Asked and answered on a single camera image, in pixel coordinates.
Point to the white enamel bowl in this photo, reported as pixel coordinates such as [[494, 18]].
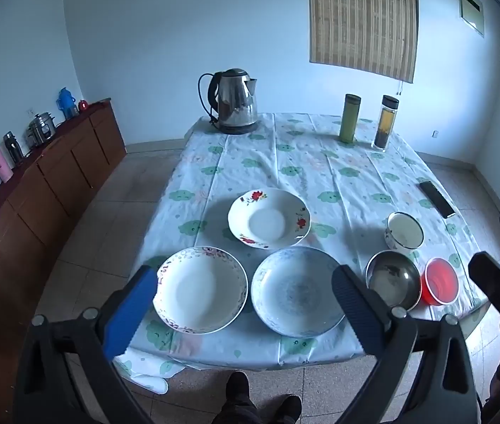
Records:
[[404, 232]]

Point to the pink thermos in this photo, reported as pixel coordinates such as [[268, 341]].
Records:
[[0, 163]]

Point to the white wall panel box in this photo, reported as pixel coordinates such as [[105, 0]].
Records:
[[470, 9]]

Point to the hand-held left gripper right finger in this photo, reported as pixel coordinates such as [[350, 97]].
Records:
[[356, 304]]

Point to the stainless steel pot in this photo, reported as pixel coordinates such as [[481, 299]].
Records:
[[41, 130]]

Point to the purple pattern white plate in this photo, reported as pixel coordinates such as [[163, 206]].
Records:
[[201, 291]]

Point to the small red ornament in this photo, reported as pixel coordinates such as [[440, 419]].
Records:
[[83, 106]]

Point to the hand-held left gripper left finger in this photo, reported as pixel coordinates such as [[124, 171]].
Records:
[[128, 313]]

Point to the stainless steel electric kettle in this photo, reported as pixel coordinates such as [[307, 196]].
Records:
[[234, 101]]

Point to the green insulated bottle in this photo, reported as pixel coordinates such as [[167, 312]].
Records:
[[349, 119]]

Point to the stainless steel bowl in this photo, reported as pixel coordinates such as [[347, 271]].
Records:
[[393, 280]]

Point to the red plastic bowl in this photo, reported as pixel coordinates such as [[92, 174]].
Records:
[[442, 282]]

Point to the black smartphone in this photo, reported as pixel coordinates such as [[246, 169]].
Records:
[[437, 199]]

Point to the green cloud print tablecloth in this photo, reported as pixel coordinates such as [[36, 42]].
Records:
[[276, 163]]

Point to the blue pattern plate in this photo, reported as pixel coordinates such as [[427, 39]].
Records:
[[294, 291]]

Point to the blue water jug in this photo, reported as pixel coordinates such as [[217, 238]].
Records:
[[68, 104]]

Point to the brown wooden cabinet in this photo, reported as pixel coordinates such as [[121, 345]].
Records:
[[33, 194]]

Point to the clear tea bottle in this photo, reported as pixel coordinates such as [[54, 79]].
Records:
[[385, 123]]

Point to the red flower white plate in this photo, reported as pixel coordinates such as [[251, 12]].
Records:
[[267, 221]]

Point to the striped window blind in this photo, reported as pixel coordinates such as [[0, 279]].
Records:
[[364, 17]]

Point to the black thermos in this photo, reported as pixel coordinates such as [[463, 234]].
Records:
[[13, 148]]

